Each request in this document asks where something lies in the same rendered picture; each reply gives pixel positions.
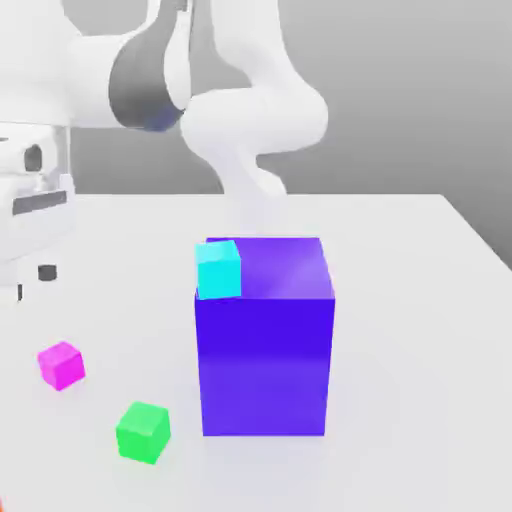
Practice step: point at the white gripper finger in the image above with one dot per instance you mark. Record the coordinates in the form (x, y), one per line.
(19, 292)
(47, 272)

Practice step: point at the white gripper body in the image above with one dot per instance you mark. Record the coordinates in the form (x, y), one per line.
(40, 228)

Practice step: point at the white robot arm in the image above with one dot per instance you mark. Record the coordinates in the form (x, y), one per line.
(256, 120)

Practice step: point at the small magenta cube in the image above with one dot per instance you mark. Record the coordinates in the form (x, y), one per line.
(60, 366)

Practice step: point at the small cyan cube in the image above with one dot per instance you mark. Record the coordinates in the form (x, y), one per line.
(219, 272)

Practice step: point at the small green cube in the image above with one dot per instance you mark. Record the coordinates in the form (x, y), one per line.
(143, 432)

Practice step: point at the large purple box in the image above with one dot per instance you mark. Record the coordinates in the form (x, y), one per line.
(264, 360)

